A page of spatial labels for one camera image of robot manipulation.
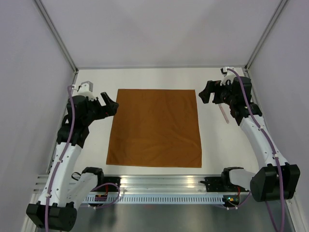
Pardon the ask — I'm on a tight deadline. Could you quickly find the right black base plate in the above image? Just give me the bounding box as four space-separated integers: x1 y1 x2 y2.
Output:
200 176 248 193

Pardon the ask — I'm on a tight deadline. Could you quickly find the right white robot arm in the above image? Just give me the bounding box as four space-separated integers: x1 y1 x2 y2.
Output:
199 76 300 202

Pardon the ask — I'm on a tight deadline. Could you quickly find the knife with pink handle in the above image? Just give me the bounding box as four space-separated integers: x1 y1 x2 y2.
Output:
218 104 229 124

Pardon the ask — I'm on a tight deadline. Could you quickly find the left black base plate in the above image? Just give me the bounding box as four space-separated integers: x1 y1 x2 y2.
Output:
96 176 121 193

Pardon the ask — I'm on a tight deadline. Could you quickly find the right aluminium frame post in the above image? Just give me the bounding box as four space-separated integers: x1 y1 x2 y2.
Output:
243 0 289 73

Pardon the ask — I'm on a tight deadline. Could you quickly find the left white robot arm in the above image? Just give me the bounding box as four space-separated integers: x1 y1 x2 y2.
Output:
26 91 119 232

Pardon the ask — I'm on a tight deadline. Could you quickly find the left aluminium frame post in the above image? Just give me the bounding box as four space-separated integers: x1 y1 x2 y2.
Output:
33 0 78 74

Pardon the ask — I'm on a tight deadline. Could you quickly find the brown cloth napkin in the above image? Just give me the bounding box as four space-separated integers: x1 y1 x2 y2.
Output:
106 89 202 168

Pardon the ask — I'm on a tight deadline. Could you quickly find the white slotted cable duct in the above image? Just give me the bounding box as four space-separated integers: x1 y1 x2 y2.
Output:
83 194 224 204

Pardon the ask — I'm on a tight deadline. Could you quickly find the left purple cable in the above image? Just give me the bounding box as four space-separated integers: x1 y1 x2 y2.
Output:
44 85 121 232

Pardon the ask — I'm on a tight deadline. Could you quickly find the aluminium frame post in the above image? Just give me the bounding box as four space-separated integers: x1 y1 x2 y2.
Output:
33 0 78 74
243 0 289 73

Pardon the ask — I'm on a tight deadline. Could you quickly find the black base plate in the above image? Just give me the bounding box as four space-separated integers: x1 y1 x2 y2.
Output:
96 176 121 193
200 176 248 193

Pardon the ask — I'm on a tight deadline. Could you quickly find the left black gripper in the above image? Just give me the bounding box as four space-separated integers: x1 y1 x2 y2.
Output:
83 92 118 126

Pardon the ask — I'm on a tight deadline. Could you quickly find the aluminium mounting rail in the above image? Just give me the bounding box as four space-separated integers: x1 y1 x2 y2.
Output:
33 174 252 194

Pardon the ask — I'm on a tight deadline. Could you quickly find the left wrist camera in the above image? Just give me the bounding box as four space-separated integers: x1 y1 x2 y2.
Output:
77 81 95 101

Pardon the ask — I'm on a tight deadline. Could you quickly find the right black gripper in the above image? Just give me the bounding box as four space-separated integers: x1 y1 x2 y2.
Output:
199 78 237 106

